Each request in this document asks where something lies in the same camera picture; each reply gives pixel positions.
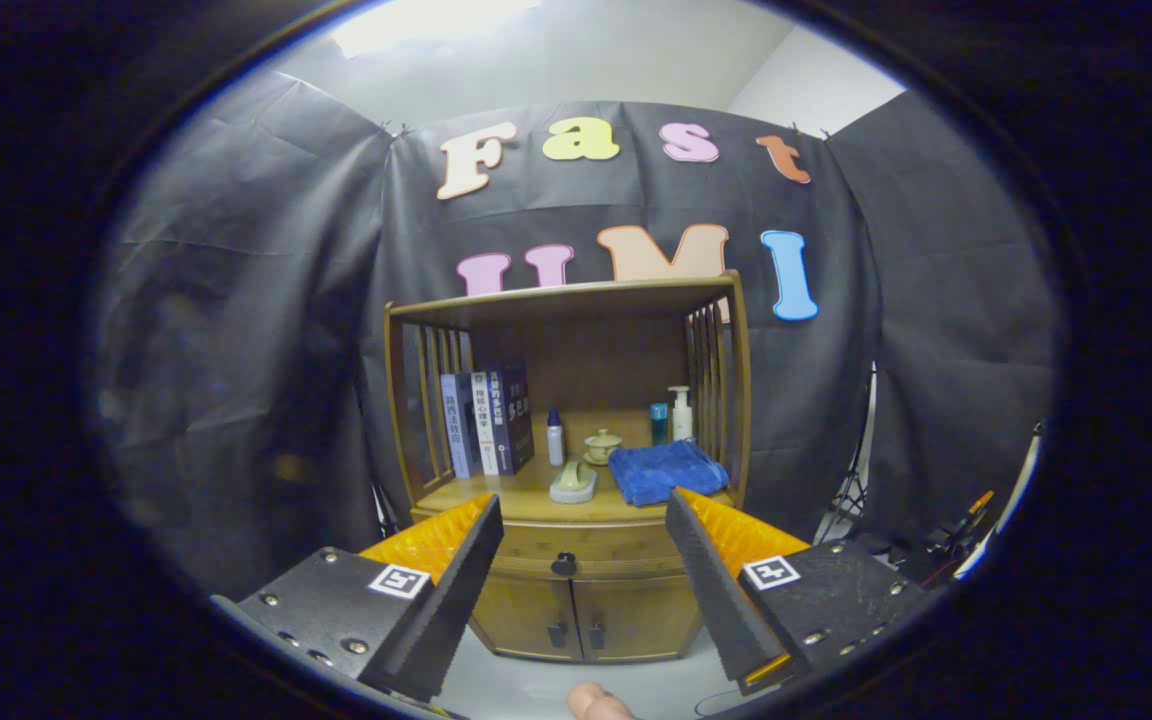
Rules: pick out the folded blue towel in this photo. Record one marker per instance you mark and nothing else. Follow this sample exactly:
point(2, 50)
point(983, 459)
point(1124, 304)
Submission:
point(666, 472)

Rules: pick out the black light stand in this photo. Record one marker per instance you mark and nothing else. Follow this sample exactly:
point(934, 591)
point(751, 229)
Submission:
point(848, 495)

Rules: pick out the white pump bottle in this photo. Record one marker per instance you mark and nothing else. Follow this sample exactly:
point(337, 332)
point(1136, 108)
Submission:
point(682, 420)

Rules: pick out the teal bottle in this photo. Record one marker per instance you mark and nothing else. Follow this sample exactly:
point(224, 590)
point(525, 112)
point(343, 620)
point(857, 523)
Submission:
point(659, 425)

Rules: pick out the black backdrop cloth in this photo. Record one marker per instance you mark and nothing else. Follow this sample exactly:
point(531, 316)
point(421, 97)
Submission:
point(236, 330)

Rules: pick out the black and orange device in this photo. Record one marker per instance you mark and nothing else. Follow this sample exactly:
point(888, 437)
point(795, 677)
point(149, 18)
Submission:
point(956, 535)

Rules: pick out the light blue book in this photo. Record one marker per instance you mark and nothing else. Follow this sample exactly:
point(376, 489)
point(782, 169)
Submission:
point(453, 425)

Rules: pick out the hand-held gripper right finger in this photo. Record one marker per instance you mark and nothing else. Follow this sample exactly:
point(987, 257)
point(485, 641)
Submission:
point(716, 600)

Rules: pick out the wooden cabinet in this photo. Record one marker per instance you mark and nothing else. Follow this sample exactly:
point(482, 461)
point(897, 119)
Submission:
point(576, 300)

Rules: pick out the white book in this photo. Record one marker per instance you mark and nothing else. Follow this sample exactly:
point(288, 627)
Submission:
point(482, 420)

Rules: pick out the wooden countertop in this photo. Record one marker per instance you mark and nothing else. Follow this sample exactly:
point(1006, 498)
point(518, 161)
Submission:
point(526, 495)

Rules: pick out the wooden drawer with black knob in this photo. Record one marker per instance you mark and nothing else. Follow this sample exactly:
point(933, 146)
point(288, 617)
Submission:
point(586, 545)

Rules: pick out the wooden cabinet door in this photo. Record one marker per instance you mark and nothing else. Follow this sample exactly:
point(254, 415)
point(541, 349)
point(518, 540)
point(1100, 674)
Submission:
point(636, 615)
point(526, 615)

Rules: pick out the pale green plastic item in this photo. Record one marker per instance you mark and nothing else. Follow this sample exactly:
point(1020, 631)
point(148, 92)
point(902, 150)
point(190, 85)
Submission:
point(573, 485)

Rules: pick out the beige saucer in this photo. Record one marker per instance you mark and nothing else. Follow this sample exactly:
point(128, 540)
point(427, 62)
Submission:
point(591, 461)

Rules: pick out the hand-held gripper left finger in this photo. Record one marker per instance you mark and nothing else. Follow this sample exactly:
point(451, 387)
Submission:
point(446, 612)

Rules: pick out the white bottle with blue cap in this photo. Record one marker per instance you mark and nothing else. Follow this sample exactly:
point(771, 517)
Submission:
point(555, 445)

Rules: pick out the dark blue book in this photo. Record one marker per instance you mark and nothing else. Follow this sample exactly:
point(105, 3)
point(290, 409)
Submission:
point(511, 420)

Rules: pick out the beige lidded tea cup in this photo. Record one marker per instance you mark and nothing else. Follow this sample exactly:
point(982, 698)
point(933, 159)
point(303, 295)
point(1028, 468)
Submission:
point(603, 445)

